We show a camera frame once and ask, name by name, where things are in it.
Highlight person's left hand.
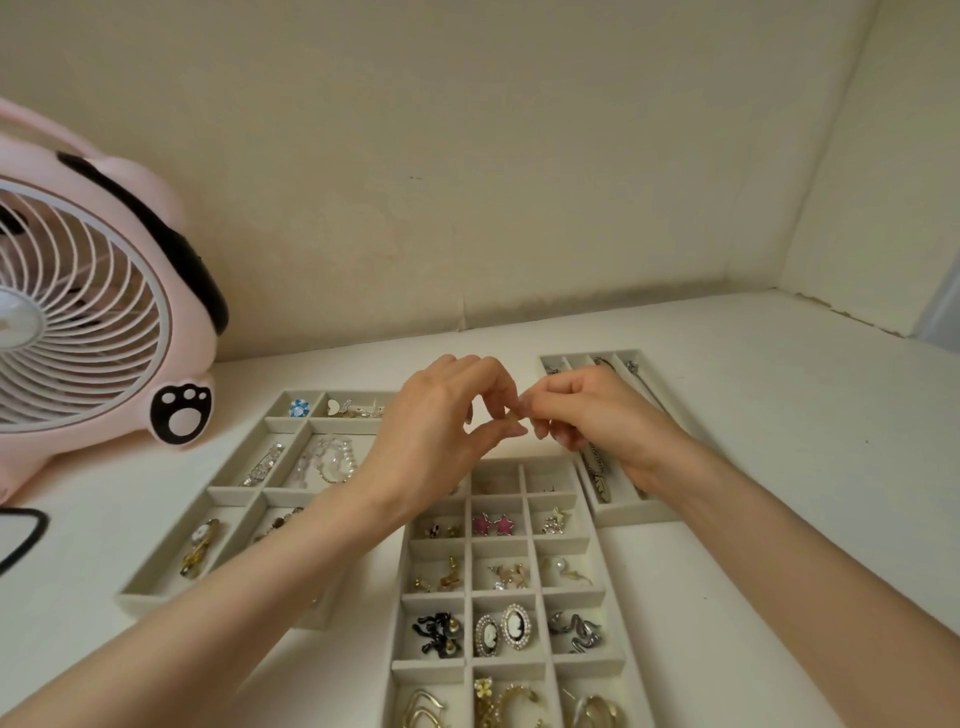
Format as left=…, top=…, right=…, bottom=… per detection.
left=352, top=353, right=530, bottom=520

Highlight person's right hand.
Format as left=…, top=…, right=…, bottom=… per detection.
left=509, top=365, right=712, bottom=498

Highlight brown cord necklace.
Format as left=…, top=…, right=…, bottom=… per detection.
left=594, top=356, right=667, bottom=415

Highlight silver necklace pink charm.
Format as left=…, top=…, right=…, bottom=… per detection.
left=622, top=359, right=676, bottom=421

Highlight grey necklace tray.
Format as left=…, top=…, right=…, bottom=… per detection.
left=538, top=347, right=723, bottom=529

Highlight white pearl bead bracelet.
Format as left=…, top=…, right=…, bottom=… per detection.
left=288, top=437, right=358, bottom=490

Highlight grey earring grid tray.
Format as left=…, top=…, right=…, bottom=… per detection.
left=382, top=455, right=658, bottom=728

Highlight brown stone bead bracelet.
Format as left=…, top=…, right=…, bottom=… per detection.
left=251, top=506, right=306, bottom=544

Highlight black bow earrings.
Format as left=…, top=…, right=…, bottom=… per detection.
left=410, top=612, right=465, bottom=661

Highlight silver snake earring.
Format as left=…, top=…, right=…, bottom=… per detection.
left=547, top=611, right=604, bottom=655

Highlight gold round-faced ring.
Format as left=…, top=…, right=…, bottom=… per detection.
left=178, top=518, right=222, bottom=581

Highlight gold heart hoop earring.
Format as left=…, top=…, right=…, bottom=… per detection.
left=401, top=689, right=452, bottom=728

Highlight gold chunky hoop earring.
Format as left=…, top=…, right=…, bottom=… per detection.
left=472, top=678, right=546, bottom=728

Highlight shiny wide hoop earring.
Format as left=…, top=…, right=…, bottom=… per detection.
left=573, top=693, right=625, bottom=728

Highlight grey bracelet tray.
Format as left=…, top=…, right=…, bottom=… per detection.
left=114, top=388, right=403, bottom=631

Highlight person's left forearm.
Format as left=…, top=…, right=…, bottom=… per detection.
left=0, top=478, right=408, bottom=728

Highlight person's right forearm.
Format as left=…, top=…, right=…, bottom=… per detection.
left=658, top=433, right=960, bottom=728

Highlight white table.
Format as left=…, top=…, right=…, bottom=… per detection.
left=0, top=288, right=960, bottom=728

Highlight white door panel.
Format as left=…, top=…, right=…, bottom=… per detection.
left=911, top=251, right=960, bottom=355

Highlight pink animal-shaped desk fan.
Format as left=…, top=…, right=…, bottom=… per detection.
left=0, top=95, right=230, bottom=509

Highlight black power cable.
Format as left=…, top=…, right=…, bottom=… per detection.
left=0, top=507, right=51, bottom=579

